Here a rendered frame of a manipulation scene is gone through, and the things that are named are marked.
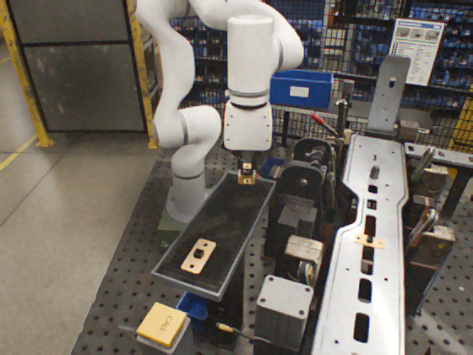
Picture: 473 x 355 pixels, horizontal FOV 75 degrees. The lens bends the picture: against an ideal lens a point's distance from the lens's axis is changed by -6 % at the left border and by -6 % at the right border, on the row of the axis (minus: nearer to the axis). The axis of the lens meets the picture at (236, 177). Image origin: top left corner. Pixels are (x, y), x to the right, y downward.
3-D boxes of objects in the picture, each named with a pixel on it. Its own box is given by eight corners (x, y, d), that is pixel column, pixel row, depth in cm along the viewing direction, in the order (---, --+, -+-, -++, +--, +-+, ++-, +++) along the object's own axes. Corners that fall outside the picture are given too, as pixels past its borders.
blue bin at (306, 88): (328, 108, 158) (333, 83, 151) (267, 102, 165) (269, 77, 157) (328, 96, 172) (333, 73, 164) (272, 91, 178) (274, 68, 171)
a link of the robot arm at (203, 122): (166, 165, 122) (160, 106, 108) (211, 153, 130) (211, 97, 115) (178, 183, 114) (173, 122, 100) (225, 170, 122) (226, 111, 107)
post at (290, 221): (282, 319, 102) (296, 226, 80) (267, 314, 104) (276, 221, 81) (286, 306, 106) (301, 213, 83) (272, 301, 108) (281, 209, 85)
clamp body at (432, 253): (420, 322, 100) (464, 247, 80) (382, 312, 104) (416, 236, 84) (419, 299, 107) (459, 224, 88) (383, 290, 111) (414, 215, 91)
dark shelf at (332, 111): (432, 135, 142) (434, 129, 141) (245, 105, 169) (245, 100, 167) (427, 117, 159) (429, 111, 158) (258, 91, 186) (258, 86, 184)
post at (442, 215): (459, 223, 138) (486, 168, 122) (432, 217, 141) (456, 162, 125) (456, 214, 143) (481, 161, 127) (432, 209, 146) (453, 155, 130)
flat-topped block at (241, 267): (233, 352, 93) (231, 246, 68) (208, 343, 95) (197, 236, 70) (245, 324, 101) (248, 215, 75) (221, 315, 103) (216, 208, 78)
